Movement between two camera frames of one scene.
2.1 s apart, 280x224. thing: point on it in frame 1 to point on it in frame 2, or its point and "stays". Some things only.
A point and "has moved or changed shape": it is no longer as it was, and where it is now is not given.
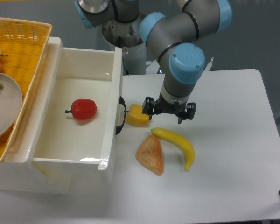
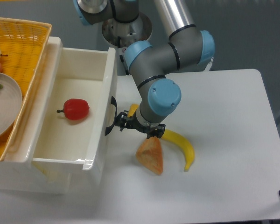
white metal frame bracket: [207, 67] stays
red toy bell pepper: [83, 109] has moved or changed shape
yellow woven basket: [22, 45] stays
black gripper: [161, 106] to [131, 122]
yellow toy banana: [168, 135] stays
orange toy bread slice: [150, 155] stays
